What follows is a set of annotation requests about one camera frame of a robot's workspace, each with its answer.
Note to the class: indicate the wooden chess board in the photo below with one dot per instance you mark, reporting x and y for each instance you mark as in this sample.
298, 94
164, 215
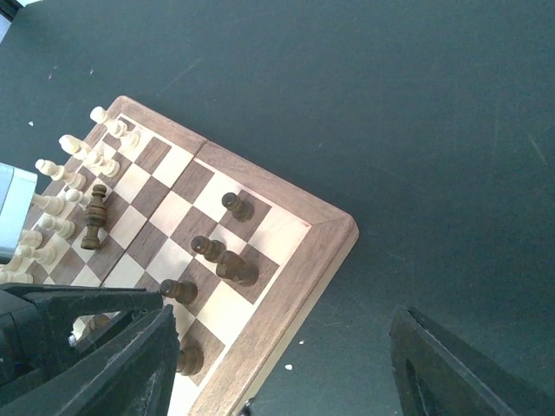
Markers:
240, 254

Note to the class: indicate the tall brown chess piece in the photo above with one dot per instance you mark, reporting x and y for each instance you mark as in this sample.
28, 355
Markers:
95, 218

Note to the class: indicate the white chess piece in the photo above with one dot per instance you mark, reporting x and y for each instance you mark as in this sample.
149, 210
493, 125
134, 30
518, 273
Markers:
100, 116
78, 149
51, 169

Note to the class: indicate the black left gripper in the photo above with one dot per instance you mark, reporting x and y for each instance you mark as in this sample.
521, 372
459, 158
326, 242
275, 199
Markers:
37, 320

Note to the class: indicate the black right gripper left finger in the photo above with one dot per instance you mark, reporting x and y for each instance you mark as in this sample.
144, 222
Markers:
131, 375

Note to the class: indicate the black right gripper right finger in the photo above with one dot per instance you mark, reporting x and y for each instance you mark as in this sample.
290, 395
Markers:
437, 373

